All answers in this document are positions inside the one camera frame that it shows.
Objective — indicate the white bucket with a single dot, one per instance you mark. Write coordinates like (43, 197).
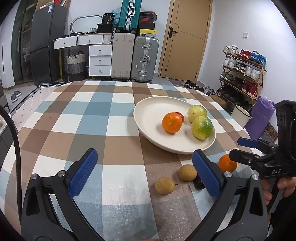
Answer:
(241, 115)

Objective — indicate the white drawer desk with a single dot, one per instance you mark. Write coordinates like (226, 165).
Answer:
(99, 53)

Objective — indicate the person's right hand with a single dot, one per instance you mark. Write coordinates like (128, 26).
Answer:
(285, 183)

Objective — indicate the oval mirror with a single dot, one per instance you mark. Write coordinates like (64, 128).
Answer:
(85, 24)

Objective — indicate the wooden shoe rack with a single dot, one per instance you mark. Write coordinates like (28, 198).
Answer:
(242, 78)

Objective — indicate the brown longan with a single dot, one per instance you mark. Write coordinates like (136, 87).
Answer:
(187, 172)
(165, 186)

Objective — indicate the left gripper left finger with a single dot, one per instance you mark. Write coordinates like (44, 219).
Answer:
(39, 220)

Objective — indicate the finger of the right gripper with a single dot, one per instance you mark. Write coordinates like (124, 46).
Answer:
(248, 142)
(246, 158)

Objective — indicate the orange mandarin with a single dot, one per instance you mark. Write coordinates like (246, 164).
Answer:
(172, 122)
(225, 164)

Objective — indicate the checkered tablecloth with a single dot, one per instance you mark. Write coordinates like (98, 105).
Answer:
(56, 127)

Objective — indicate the wooden door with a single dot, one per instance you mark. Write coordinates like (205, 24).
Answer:
(185, 41)

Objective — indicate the red cherry tomato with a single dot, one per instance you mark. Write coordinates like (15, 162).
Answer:
(181, 115)

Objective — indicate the stacked shoe boxes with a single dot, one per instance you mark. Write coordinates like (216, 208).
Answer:
(147, 20)

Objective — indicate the black refrigerator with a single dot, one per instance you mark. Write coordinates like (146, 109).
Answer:
(48, 24)

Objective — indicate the large green yellow fruit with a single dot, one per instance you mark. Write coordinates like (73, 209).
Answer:
(202, 127)

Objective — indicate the teal suitcase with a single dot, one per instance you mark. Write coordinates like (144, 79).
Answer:
(129, 15)

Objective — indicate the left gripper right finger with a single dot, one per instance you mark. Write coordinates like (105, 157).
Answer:
(249, 220)

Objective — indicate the purple bag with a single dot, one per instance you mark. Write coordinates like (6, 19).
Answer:
(261, 113)

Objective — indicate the dark plum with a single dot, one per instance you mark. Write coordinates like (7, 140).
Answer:
(198, 184)

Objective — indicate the silver suitcase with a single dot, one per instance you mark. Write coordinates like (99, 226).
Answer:
(144, 59)

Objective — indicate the orange mandarin front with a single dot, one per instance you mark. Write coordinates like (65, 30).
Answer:
(172, 122)

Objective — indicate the beige suitcase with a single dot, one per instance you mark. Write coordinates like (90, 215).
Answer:
(122, 52)

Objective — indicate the woven laundry basket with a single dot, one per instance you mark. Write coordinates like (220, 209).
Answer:
(76, 67)

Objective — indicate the small yellow green fruit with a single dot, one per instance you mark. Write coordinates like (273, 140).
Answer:
(196, 111)

